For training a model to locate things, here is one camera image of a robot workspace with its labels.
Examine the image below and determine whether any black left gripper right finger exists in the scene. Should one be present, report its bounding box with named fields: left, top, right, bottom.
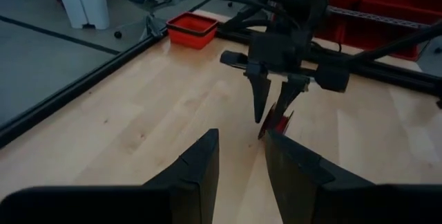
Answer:
left=265, top=130, right=376, bottom=224

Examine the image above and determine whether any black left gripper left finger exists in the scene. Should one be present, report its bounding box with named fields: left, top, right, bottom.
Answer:
left=143, top=129, right=220, bottom=224

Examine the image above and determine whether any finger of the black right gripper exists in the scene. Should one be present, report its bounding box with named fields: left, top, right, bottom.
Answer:
left=244, top=63, right=272, bottom=124
left=274, top=74, right=310, bottom=130

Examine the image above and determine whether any black clamp bracket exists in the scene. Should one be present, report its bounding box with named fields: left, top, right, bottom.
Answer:
left=144, top=13, right=165, bottom=40

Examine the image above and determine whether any red collapsible bin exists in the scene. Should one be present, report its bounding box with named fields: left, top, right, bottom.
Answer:
left=165, top=11, right=219, bottom=50

